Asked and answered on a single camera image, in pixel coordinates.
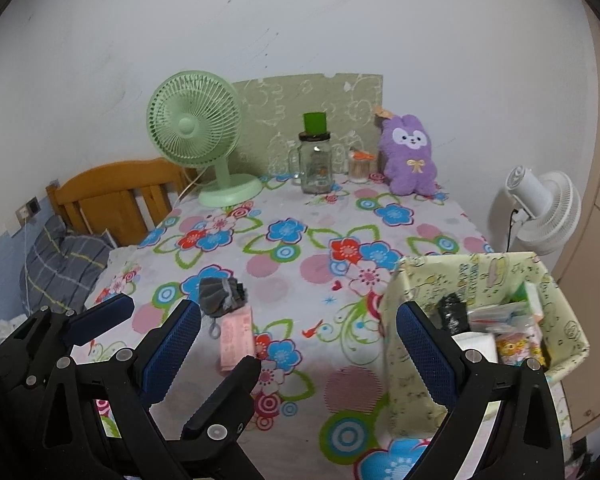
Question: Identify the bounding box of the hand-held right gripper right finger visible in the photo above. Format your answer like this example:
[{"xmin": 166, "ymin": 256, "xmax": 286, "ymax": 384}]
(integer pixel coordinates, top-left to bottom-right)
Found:
[{"xmin": 395, "ymin": 301, "xmax": 576, "ymax": 480}]

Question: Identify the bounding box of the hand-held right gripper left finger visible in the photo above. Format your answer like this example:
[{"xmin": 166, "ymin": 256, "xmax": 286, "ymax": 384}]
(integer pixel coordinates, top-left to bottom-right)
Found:
[{"xmin": 40, "ymin": 300, "xmax": 263, "ymax": 480}]

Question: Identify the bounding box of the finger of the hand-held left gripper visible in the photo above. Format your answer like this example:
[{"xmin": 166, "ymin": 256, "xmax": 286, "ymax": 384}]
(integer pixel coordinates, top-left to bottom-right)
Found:
[{"xmin": 0, "ymin": 294, "xmax": 135, "ymax": 397}]

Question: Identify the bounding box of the yellow printed storage box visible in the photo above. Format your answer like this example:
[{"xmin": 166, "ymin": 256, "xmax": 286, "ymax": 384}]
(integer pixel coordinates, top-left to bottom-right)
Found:
[{"xmin": 382, "ymin": 251, "xmax": 592, "ymax": 441}]

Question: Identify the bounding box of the white tissue roll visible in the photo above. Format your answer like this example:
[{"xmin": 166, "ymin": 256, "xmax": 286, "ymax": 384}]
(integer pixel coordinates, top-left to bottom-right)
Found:
[{"xmin": 452, "ymin": 331, "xmax": 498, "ymax": 361}]

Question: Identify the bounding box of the pink tissue packet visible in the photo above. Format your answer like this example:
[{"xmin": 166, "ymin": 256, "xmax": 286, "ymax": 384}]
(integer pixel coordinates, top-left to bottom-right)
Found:
[{"xmin": 219, "ymin": 307, "xmax": 256, "ymax": 376}]

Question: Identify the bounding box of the clear plastic bag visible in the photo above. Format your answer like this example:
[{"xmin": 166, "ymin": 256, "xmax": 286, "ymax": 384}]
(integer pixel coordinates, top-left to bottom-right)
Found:
[{"xmin": 467, "ymin": 302, "xmax": 528, "ymax": 333}]

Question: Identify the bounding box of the colourful snack packet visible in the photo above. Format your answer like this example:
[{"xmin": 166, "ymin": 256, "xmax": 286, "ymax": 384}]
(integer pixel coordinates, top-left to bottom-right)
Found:
[{"xmin": 495, "ymin": 327, "xmax": 548, "ymax": 368}]

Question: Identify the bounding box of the crumpled black plastic bag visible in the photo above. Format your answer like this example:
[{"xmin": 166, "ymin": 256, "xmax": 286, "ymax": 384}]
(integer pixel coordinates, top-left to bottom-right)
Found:
[{"xmin": 437, "ymin": 294, "xmax": 470, "ymax": 333}]

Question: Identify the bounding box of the grey plaid pillow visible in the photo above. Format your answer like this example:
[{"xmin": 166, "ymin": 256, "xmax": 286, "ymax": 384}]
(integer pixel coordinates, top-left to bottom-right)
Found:
[{"xmin": 22, "ymin": 215, "xmax": 116, "ymax": 311}]

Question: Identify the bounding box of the white cloth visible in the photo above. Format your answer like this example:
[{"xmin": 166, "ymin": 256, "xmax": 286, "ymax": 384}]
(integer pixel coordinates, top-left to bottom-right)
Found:
[{"xmin": 0, "ymin": 312, "xmax": 28, "ymax": 343}]

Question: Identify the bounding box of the blue bed sheet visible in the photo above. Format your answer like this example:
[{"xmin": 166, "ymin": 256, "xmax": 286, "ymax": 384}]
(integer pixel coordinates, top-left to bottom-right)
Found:
[{"xmin": 0, "ymin": 220, "xmax": 56, "ymax": 326}]

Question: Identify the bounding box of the floral tablecloth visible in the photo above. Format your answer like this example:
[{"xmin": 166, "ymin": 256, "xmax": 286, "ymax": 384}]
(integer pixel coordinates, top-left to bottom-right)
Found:
[{"xmin": 70, "ymin": 172, "xmax": 576, "ymax": 480}]

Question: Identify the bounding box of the purple plush bunny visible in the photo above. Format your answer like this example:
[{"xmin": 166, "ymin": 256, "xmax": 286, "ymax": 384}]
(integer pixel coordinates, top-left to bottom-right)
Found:
[{"xmin": 377, "ymin": 113, "xmax": 441, "ymax": 197}]

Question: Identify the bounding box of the white standing fan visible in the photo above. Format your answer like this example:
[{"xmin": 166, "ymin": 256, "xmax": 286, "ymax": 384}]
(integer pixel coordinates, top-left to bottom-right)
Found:
[{"xmin": 487, "ymin": 164, "xmax": 582, "ymax": 257}]

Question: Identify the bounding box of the cotton swab holder orange lid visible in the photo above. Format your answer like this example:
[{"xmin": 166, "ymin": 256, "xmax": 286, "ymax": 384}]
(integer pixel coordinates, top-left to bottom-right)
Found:
[{"xmin": 348, "ymin": 150, "xmax": 378, "ymax": 184}]

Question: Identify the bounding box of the green desk fan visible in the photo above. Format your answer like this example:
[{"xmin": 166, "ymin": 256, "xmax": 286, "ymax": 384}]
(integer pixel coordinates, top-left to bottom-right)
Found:
[{"xmin": 146, "ymin": 70, "xmax": 264, "ymax": 208}]

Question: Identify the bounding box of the glass jar with green lid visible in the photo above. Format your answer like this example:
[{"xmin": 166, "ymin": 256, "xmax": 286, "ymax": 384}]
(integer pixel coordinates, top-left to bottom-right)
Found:
[{"xmin": 289, "ymin": 111, "xmax": 333, "ymax": 196}]

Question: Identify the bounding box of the beige door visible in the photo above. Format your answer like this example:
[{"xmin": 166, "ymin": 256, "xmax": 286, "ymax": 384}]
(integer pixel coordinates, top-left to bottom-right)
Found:
[{"xmin": 550, "ymin": 0, "xmax": 600, "ymax": 441}]

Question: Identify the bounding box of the green patterned board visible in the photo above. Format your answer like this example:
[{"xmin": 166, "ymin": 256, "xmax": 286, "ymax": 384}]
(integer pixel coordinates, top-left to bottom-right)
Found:
[{"xmin": 230, "ymin": 72, "xmax": 384, "ymax": 178}]

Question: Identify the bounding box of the black fan cable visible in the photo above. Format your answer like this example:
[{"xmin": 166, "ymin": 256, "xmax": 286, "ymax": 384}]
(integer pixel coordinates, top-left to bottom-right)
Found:
[{"xmin": 505, "ymin": 205, "xmax": 523, "ymax": 253}]

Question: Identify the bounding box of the white fan cord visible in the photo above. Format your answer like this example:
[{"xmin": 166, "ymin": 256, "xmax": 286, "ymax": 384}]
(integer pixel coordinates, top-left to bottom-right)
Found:
[{"xmin": 172, "ymin": 167, "xmax": 206, "ymax": 208}]

